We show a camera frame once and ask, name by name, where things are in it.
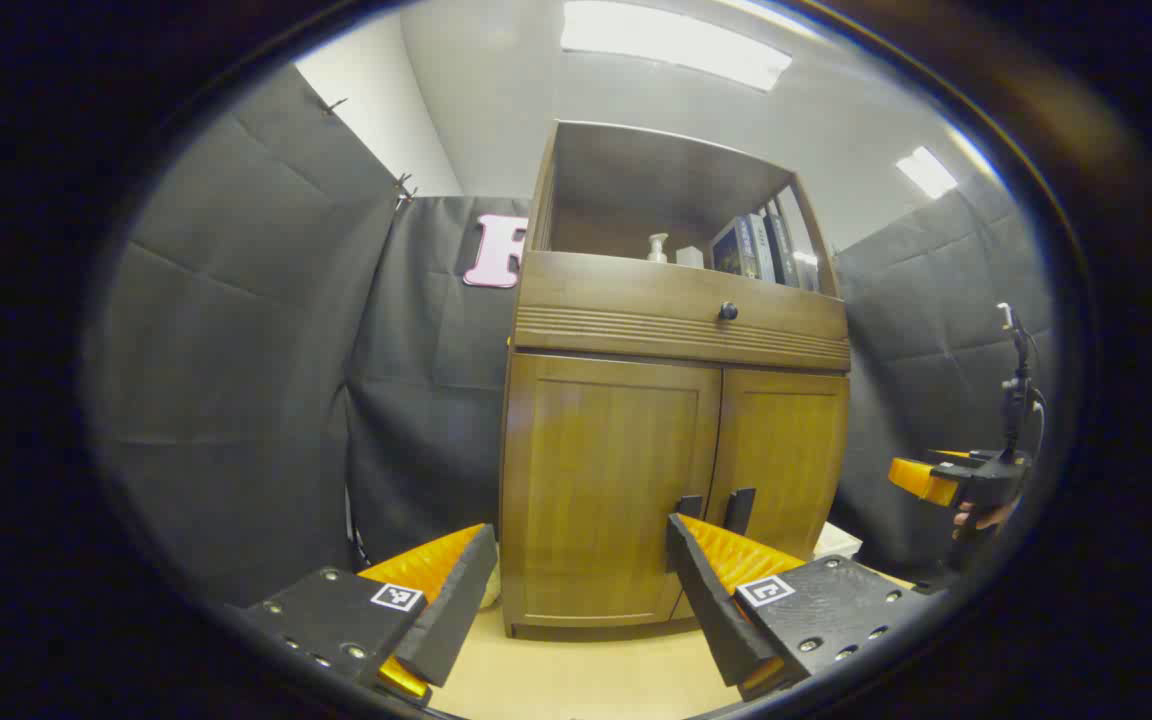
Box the dark cover book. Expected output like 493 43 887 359
711 218 759 279

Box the small ceiling light panel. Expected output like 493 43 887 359
896 147 959 199

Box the large ceiling light panel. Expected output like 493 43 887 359
561 0 794 93

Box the white paper box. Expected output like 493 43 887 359
814 522 863 559

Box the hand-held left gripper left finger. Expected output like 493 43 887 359
236 522 499 706

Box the wooden cabinet drawer with knob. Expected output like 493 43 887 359
514 250 852 373

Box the black backdrop cloth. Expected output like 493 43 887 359
86 62 1057 611

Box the grey spine book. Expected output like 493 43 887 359
746 213 778 283

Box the wooden cabinet door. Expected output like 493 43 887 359
676 368 850 621
501 352 727 631

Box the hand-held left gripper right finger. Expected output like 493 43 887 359
666 513 947 701

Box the brown wooden double-door shoe cabinet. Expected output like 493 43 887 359
498 120 852 641

